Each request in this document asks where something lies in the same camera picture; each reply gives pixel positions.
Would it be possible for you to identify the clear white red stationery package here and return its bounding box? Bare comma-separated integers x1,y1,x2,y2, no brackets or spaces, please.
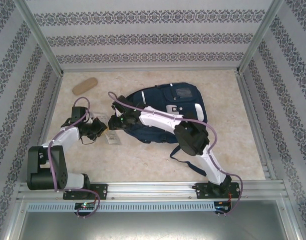
92,111,121,146

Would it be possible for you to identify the navy blue backpack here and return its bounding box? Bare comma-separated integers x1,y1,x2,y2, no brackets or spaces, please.
122,82,210,177

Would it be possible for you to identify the tan glasses case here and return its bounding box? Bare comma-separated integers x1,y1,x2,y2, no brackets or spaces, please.
72,77,98,95

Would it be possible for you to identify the aluminium side rail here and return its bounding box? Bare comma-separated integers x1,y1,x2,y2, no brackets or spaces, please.
27,73,65,182
235,71,277,180

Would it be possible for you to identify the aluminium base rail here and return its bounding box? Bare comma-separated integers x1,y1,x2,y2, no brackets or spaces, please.
16,180,286,201

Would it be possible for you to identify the grey slotted cable duct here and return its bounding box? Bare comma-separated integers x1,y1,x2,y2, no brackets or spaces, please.
26,201,216,212

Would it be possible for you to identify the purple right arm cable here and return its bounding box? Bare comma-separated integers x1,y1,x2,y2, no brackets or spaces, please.
107,91,245,217

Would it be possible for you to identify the aluminium frame post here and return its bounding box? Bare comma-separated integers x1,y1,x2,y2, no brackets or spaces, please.
236,0,286,75
15,0,63,76

